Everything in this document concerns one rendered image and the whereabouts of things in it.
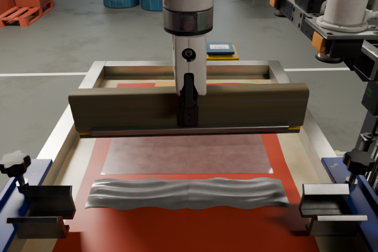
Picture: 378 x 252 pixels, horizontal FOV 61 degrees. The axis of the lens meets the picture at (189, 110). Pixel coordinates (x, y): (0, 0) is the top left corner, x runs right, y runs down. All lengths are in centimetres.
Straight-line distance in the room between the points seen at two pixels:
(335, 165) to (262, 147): 16
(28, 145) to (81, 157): 180
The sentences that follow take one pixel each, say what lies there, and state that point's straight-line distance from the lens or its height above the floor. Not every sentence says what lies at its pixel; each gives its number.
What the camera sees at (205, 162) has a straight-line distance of 67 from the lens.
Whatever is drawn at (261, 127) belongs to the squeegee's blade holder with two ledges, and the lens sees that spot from 57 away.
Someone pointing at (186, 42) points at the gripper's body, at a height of 124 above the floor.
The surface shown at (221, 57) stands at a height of 95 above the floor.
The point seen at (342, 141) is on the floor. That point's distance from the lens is 254.
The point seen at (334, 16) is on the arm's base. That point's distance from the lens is 92.
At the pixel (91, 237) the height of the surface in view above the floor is 96.
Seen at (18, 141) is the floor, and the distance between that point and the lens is 259.
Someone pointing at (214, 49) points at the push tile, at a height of 97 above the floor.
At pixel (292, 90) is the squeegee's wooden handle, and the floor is 114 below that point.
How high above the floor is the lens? 140
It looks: 32 degrees down
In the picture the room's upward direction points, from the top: straight up
